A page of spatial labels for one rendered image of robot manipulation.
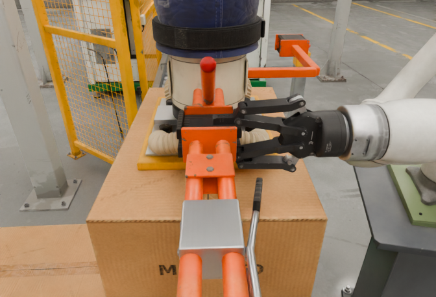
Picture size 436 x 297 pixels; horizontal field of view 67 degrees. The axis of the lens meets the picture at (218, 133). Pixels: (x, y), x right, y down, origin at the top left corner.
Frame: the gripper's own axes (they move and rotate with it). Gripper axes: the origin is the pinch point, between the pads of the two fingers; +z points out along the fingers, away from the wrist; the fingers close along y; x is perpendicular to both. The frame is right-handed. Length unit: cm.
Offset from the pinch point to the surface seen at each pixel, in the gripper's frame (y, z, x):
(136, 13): 13, 42, 180
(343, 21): 51, -164, 338
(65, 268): 65, 47, 29
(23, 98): 47, 99, 127
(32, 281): 65, 56, 25
